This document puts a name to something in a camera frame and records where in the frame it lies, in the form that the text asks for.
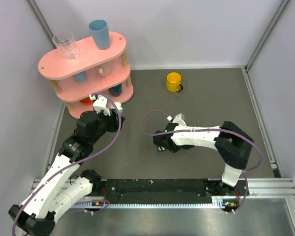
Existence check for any pink three-tier wooden shelf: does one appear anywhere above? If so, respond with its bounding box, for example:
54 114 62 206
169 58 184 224
38 31 134 118

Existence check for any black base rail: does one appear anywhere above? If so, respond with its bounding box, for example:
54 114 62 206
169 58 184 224
101 178 246 205

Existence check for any light blue plastic tumbler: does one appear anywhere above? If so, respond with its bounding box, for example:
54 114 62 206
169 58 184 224
88 20 110 50

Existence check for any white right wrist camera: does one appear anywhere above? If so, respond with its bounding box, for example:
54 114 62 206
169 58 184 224
167 113 186 126

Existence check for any teal pill organizer box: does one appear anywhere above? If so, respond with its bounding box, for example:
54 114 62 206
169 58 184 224
157 145 168 152

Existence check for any small light blue cup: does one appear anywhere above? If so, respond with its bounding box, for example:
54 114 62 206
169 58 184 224
73 71 87 83

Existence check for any clear drinking glass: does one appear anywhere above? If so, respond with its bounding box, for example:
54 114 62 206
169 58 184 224
53 31 79 59

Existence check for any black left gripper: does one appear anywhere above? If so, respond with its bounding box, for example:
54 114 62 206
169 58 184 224
89 108 124 144

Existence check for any orange plastic bowl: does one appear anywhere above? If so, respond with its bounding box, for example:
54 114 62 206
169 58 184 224
79 97 93 105

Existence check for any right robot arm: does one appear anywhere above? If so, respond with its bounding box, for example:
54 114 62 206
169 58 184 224
153 121 254 195

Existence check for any white pill bottle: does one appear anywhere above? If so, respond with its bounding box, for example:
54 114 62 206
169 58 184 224
114 102 123 114

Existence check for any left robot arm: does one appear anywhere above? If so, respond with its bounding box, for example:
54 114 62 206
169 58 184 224
8 108 125 236

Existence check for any dark blue faceted cup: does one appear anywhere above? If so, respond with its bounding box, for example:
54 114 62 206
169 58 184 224
109 84 122 97

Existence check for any yellow mug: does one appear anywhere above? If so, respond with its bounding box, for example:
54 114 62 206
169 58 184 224
166 72 183 92

